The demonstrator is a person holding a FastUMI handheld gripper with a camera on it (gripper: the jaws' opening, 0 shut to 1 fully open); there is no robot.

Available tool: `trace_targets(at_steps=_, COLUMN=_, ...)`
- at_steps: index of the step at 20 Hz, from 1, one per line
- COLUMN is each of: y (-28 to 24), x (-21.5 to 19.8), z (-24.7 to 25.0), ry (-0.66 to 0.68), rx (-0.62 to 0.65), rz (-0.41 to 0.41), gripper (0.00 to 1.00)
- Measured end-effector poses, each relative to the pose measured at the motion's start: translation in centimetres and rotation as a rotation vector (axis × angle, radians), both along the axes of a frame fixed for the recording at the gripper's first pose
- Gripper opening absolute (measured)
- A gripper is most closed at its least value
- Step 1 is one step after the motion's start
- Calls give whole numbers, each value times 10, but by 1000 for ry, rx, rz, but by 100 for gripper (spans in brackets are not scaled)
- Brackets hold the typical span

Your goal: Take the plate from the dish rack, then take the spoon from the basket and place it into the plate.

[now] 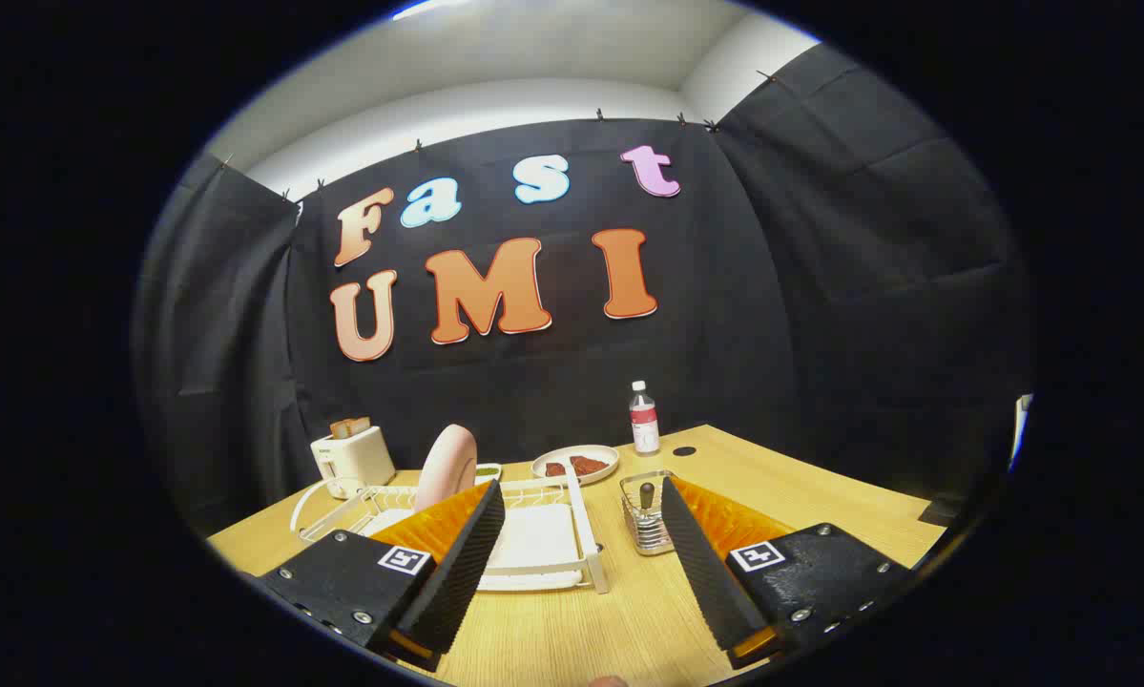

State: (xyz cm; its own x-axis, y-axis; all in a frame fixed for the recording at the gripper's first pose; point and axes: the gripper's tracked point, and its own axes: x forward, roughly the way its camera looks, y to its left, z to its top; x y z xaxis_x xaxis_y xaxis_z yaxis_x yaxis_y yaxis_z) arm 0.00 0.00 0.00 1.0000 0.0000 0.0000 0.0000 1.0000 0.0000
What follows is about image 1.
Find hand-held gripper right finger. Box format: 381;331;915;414
660;474;913;671

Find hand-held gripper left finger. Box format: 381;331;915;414
255;480;507;672

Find metal wire basket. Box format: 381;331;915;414
619;469;677;556

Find pink plate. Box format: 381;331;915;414
412;424;479;513

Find white wire dish rack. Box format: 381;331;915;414
290;475;611;594

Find white plate with meat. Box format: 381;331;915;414
530;445;621;486

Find white drip tray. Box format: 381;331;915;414
362;503;592;593

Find white toaster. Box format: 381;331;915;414
310;425;397;500

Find clear bottle with red label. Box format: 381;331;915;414
629;381;661;457

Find black backdrop cloth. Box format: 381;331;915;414
133;43;1035;535

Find ceiling light panel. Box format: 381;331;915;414
390;0;468;22

